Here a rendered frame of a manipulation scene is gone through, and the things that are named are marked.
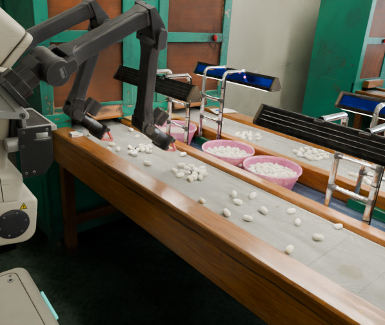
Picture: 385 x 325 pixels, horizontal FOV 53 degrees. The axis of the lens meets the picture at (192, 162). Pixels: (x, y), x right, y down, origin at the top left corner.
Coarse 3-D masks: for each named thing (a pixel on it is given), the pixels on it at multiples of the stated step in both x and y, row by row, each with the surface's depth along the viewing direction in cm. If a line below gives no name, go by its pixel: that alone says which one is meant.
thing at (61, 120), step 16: (128, 112) 237; (176, 112) 266; (80, 128) 219; (16, 160) 255; (48, 176) 218; (32, 192) 247; (48, 192) 222; (80, 192) 236; (48, 208) 225; (80, 208) 239; (48, 224) 231; (80, 224) 243; (96, 224) 252; (48, 240) 237
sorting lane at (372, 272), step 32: (128, 128) 224; (128, 160) 178; (160, 160) 181; (192, 160) 184; (192, 192) 151; (224, 192) 153; (256, 192) 155; (256, 224) 131; (288, 224) 132; (320, 224) 134; (320, 256) 116; (352, 256) 117; (384, 256) 118; (352, 288) 103; (384, 288) 104
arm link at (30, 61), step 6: (42, 48) 105; (36, 54) 104; (42, 54) 103; (48, 54) 103; (54, 54) 104; (24, 60) 102; (30, 60) 101; (36, 60) 101; (42, 60) 102; (30, 66) 100; (36, 66) 101; (36, 72) 102
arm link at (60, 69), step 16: (128, 16) 116; (144, 16) 118; (160, 16) 122; (96, 32) 111; (112, 32) 113; (128, 32) 118; (144, 32) 127; (32, 48) 105; (48, 48) 108; (64, 48) 106; (80, 48) 107; (96, 48) 112; (48, 64) 101; (64, 64) 103; (48, 80) 102; (64, 80) 106
